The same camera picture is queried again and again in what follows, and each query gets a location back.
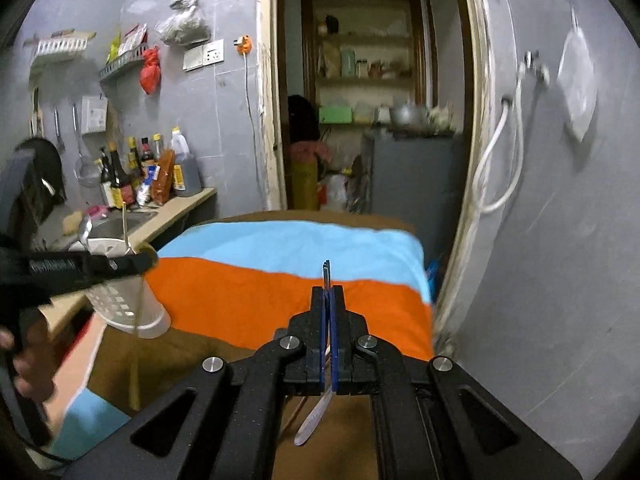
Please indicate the metal pot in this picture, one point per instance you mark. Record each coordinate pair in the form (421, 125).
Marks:
(407, 117)

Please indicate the person's left hand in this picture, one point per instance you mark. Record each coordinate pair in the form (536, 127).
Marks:
(32, 370)

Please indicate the white wall rack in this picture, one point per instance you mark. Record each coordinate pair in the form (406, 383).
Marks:
(57, 46)

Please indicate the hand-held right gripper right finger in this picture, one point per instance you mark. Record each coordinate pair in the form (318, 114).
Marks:
(336, 340)

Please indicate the orange seasoning packet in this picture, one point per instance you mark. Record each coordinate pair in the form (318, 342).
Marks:
(162, 180)

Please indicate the metal wall tap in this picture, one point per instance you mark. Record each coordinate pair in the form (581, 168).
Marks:
(537, 67)

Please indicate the wooden chopstick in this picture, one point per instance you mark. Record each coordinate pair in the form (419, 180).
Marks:
(124, 225)

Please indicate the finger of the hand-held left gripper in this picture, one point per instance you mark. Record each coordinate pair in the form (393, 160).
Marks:
(100, 265)

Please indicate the red white snack packets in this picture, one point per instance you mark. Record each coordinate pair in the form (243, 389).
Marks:
(134, 37)

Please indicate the wooden shelf unit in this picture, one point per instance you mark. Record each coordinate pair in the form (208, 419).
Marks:
(365, 82)

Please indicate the orange plug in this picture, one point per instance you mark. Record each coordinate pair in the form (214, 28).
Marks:
(243, 44)

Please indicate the red plastic bag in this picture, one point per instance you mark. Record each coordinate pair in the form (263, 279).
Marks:
(150, 75)

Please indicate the hanging metal ladle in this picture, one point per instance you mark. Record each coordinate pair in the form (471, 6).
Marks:
(59, 135)

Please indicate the green box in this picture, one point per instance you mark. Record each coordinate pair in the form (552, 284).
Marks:
(335, 115)

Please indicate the white plastic utensil holder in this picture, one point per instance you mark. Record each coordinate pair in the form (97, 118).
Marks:
(125, 310)

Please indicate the metal wall shelf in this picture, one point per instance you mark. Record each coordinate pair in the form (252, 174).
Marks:
(120, 65)

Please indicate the teal jar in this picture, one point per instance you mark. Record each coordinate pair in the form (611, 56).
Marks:
(348, 62)

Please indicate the clear hanging plastic bag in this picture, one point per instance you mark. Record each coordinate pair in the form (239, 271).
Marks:
(577, 85)

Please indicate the yellow packet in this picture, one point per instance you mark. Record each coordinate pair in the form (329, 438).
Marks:
(115, 47)

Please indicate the grey cabinet with pots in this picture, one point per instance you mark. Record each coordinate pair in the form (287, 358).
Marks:
(415, 185)

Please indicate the red cap sauce bottle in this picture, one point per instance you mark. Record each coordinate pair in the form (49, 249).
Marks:
(147, 152)

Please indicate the blue white tube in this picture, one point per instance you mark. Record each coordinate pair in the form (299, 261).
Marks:
(144, 190)

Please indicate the clear bag of dried goods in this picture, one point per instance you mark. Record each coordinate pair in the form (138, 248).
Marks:
(182, 27)

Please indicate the white door frame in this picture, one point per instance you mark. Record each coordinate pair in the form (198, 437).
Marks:
(270, 110)

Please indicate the yellow cap sauce bottle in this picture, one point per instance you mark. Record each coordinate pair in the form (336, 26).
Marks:
(157, 147)
(134, 160)

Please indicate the steel sink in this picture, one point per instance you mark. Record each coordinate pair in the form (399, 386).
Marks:
(140, 220)

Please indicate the white wall socket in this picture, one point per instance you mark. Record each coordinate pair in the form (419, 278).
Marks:
(205, 55)

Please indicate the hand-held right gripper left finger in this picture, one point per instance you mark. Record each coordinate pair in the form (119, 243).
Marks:
(322, 340)

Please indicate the white plastic bag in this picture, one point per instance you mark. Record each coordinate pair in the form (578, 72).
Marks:
(334, 192)

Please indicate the white wall box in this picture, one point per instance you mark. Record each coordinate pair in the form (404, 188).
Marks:
(94, 115)

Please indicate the brown tablecloth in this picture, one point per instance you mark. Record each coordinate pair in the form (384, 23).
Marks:
(175, 360)

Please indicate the black wok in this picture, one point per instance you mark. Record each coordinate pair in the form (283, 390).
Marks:
(47, 160)

